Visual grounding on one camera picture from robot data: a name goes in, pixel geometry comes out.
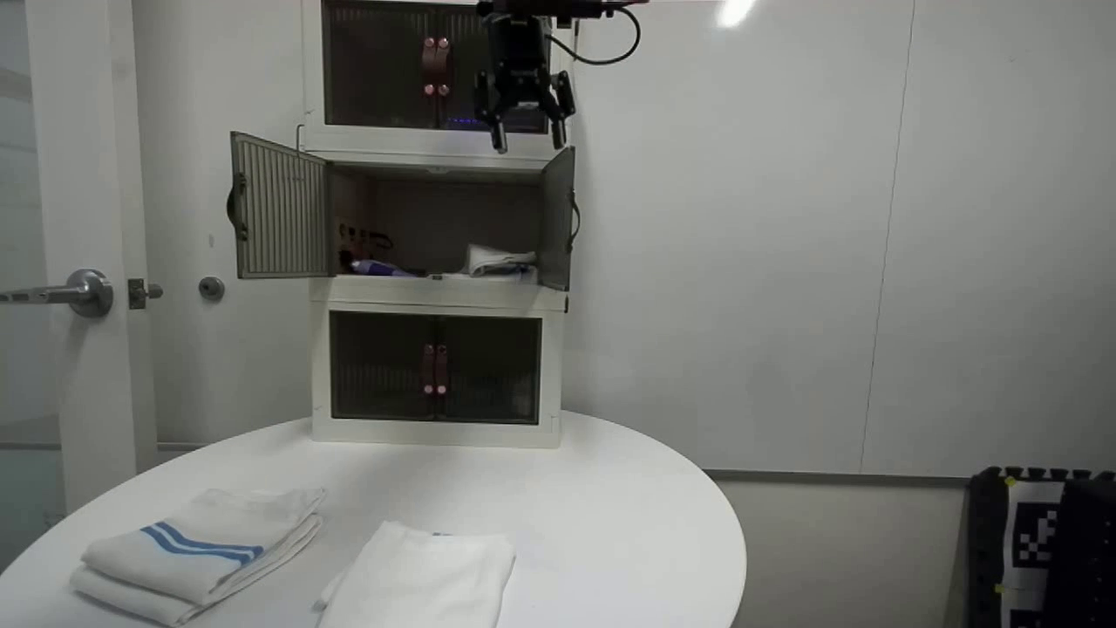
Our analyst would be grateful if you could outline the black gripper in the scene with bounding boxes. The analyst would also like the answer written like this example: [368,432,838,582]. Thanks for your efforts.
[475,11,580,156]

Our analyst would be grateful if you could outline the smoky ribbed cabinet door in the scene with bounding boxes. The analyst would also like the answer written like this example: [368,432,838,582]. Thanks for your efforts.
[431,309,544,429]
[431,4,554,136]
[533,143,583,297]
[327,306,439,421]
[320,0,439,129]
[225,129,336,282]

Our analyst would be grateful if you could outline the small metal door latch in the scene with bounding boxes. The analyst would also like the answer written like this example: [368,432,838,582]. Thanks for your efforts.
[125,276,167,314]

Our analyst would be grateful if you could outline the white room door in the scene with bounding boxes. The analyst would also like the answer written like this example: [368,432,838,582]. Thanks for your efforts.
[23,0,159,518]

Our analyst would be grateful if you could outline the folded white cloth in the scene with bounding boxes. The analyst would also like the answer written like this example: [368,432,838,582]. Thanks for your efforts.
[465,240,539,282]

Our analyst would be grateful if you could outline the small blue purple object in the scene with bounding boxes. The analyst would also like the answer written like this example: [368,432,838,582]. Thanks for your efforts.
[345,255,404,280]

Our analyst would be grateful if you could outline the plain white folded towel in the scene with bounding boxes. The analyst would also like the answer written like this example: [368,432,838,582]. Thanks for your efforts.
[309,518,520,628]

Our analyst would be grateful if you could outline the blue striped folded towel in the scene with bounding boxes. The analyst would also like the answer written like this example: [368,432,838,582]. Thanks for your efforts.
[67,483,332,628]

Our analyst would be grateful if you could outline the black white checkered board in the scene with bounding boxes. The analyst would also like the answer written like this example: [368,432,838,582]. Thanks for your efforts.
[965,465,1116,628]

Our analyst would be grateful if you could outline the white stacked cabinet frame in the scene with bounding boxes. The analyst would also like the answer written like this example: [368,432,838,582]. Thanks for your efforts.
[296,0,583,455]

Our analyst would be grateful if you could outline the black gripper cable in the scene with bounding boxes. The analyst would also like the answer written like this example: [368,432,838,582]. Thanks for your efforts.
[539,8,645,69]

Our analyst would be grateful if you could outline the silver door lever handle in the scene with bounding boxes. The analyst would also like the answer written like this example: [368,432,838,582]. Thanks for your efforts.
[0,265,120,322]

